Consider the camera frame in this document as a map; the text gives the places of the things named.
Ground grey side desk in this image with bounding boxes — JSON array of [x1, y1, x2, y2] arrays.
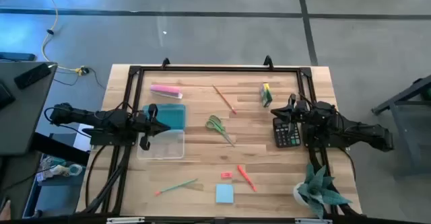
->
[[0, 61, 58, 156]]

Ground green pencil red eraser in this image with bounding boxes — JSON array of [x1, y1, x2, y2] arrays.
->
[[154, 178, 199, 197]]

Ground black desk leg beam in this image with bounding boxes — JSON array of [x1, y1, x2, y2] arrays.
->
[[30, 132, 90, 166]]

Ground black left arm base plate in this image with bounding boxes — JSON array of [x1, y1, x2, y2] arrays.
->
[[82, 126, 135, 147]]

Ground clear pencil case teal lid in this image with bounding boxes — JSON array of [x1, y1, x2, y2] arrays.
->
[[137, 104, 187, 160]]

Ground black aluminium table frame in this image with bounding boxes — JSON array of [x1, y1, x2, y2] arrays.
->
[[79, 65, 363, 218]]

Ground white paper sheet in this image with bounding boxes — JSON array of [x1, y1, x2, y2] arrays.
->
[[73, 122, 95, 152]]

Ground green artificial succulent plant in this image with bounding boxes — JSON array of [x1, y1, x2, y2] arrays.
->
[[296, 163, 353, 220]]

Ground black phone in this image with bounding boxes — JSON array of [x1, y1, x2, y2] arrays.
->
[[13, 63, 52, 90]]

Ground pink and white stapler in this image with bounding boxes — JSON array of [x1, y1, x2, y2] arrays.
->
[[150, 84, 184, 100]]

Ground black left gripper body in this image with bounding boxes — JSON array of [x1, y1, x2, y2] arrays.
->
[[134, 103, 163, 151]]

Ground yellow floor cable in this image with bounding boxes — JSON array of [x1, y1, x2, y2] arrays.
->
[[37, 0, 89, 76]]

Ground orange pencil red eraser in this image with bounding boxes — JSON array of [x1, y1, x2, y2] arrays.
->
[[211, 84, 237, 115]]

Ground dark grey metal table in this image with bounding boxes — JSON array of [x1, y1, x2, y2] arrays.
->
[[371, 74, 431, 180]]

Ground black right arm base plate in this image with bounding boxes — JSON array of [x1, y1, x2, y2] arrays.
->
[[306, 122, 351, 149]]

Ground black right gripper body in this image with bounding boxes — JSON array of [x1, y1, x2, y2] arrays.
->
[[288, 94, 316, 136]]

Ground white plant pot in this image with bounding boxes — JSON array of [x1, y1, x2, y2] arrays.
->
[[292, 182, 309, 207]]

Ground orange marker pen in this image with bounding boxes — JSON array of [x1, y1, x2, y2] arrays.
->
[[236, 164, 258, 192]]

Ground green yellow crayon box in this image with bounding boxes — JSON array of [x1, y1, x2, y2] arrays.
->
[[259, 82, 273, 108]]

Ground clear tape roll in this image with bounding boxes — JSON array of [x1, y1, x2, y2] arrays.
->
[[69, 163, 84, 177]]

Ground black cable bundle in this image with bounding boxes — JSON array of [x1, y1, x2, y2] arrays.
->
[[84, 145, 132, 215]]

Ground thin black floor cable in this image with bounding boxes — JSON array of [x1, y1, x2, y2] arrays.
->
[[53, 67, 107, 90]]

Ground green handled scissors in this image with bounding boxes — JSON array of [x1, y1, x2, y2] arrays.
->
[[205, 114, 236, 148]]

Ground blue storage bin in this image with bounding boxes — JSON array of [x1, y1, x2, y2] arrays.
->
[[22, 153, 87, 218]]

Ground blue sticky note pad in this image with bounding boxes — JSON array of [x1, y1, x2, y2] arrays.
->
[[215, 183, 235, 204]]

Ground black calculator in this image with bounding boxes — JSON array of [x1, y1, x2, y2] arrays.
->
[[272, 117, 302, 149]]

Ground flat black device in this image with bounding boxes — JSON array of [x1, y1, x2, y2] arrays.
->
[[0, 51, 37, 63]]

